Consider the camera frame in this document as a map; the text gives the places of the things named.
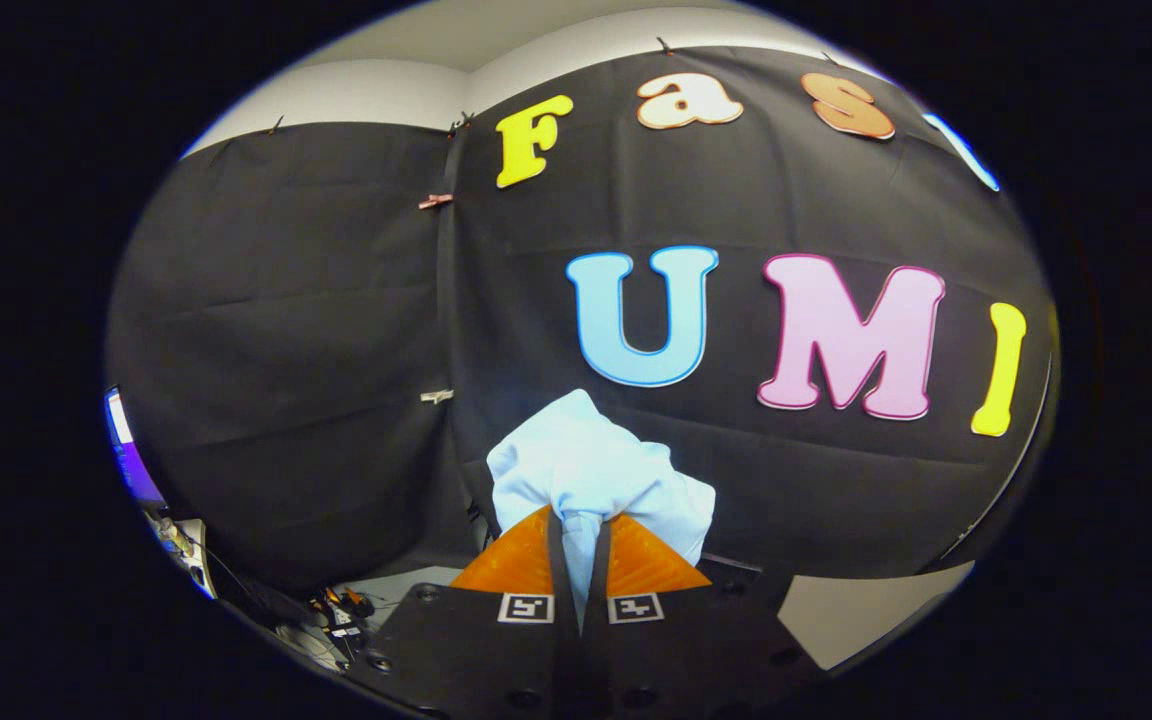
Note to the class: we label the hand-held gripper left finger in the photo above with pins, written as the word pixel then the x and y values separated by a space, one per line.
pixel 496 660

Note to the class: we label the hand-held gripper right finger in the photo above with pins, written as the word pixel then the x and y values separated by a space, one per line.
pixel 676 660

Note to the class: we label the light blue shirt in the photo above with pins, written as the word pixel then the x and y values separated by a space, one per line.
pixel 586 460

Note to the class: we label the white backdrop clip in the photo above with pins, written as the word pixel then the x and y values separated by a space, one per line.
pixel 437 396

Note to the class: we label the black backdrop cloth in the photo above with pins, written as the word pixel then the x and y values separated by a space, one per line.
pixel 316 330

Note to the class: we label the lit computer monitor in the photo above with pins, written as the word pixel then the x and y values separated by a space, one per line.
pixel 131 460

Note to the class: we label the copper backdrop clip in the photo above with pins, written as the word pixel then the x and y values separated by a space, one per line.
pixel 435 201

